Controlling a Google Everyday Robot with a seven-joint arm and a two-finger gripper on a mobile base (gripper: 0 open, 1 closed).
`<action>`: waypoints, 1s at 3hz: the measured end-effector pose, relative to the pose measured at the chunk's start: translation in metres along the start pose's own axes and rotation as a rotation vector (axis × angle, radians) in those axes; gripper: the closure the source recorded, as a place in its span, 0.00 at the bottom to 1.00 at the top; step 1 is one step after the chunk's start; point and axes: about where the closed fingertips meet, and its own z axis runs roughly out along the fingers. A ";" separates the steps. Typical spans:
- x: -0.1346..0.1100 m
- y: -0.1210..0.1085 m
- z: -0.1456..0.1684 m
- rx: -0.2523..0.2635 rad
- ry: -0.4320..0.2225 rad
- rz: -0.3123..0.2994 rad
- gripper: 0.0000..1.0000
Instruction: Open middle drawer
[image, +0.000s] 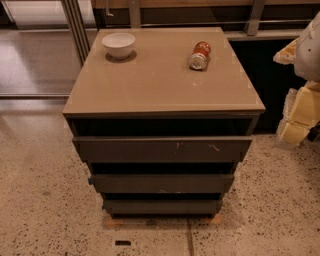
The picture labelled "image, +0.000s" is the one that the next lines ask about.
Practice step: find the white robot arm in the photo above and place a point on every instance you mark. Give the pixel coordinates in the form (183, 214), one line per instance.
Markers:
(312, 31)

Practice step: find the grey drawer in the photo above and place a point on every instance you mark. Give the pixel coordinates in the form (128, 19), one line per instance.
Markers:
(128, 207)
(162, 183)
(162, 149)

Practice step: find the white ceramic bowl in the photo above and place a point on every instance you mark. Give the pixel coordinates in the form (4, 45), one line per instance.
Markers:
(119, 45)

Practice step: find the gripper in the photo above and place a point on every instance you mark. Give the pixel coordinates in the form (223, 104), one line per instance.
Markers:
(308, 55)

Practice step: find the wooden base board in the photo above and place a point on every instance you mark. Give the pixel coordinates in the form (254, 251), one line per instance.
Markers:
(163, 221)

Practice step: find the orange soda can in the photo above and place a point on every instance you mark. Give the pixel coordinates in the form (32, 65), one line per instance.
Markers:
(199, 57)

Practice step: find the metal railing frame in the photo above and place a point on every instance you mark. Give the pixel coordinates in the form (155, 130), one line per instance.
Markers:
(250, 25)

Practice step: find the grey drawer cabinet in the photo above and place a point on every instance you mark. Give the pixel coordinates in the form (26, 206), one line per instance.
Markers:
(155, 93)

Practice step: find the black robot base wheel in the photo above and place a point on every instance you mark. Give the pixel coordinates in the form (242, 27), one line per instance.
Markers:
(314, 134)

